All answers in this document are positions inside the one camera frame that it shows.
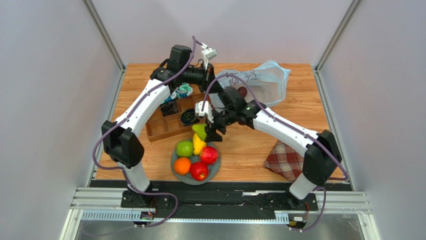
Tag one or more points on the red plaid cloth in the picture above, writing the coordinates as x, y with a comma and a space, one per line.
284, 161

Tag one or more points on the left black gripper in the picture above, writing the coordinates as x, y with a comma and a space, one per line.
207, 77

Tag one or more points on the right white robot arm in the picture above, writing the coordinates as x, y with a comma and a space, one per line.
320, 150

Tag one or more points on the fake orange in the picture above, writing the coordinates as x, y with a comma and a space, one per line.
182, 166

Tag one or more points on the wooden compartment tray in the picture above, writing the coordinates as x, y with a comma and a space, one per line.
160, 126

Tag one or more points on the fake red apple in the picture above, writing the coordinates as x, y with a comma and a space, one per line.
199, 171

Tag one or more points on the light blue plastic bag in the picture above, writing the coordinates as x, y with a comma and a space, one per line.
268, 82

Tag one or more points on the grey round plate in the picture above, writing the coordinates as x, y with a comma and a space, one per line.
213, 169

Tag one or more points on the fake dark passion fruit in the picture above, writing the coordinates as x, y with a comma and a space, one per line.
242, 91

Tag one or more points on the fake green apple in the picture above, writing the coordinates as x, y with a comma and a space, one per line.
184, 148

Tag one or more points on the teal blue sock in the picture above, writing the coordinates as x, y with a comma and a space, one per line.
183, 91

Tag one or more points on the fake yellow mango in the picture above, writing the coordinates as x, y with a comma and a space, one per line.
198, 144

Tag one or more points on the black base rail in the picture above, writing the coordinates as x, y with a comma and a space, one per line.
219, 200

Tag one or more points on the fake green pear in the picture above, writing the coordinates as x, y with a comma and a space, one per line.
200, 130

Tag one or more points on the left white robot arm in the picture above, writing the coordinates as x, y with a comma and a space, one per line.
120, 137

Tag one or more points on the fake red pomegranate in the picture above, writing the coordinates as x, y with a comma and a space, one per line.
209, 155

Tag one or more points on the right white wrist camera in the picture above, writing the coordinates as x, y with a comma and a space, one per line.
203, 109

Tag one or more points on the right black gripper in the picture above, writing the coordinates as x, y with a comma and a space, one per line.
217, 126

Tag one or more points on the black patterned rolled sock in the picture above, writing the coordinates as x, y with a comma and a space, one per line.
188, 117

